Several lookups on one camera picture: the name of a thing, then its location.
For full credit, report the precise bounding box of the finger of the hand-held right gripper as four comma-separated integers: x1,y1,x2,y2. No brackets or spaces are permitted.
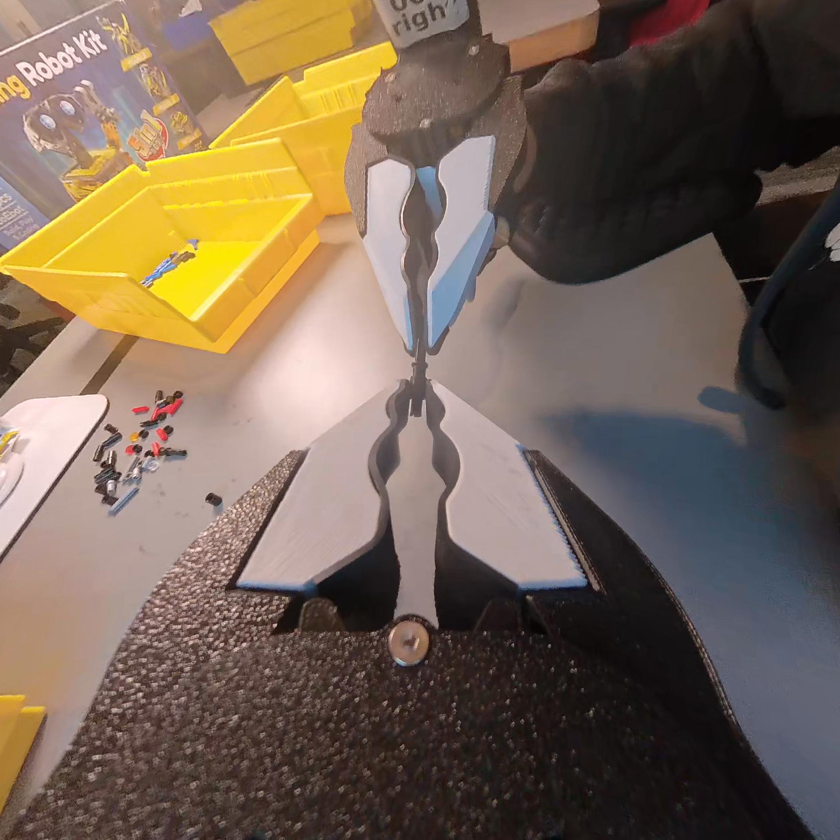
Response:
427,136,497,355
363,159,421,353

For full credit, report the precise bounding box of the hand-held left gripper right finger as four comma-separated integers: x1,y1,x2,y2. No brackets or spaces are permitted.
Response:
425,379,588,614

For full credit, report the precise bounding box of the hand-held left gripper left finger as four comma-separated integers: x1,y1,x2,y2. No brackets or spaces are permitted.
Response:
234,379,408,618

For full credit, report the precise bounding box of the person's right forearm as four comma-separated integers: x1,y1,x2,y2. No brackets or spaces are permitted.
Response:
508,0,840,284

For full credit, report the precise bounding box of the white-top side table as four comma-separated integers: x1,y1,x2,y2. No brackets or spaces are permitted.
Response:
508,0,599,70

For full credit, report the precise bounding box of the wide yellow plastic bin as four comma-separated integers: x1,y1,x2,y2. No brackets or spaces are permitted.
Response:
0,138,321,355

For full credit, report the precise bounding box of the pile of small building parts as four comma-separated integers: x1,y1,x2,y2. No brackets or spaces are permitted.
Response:
92,388,189,514

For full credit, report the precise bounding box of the pile of blue tan parts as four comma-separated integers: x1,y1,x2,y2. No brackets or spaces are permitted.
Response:
141,238,201,288

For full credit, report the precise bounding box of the red plastic case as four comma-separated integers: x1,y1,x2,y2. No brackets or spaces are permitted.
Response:
646,0,713,40

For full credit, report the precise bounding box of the robot kit box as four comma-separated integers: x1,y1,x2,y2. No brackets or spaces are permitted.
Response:
0,0,207,227

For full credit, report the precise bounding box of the deep yellow plastic bin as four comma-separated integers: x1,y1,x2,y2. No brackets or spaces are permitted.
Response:
0,694,47,795

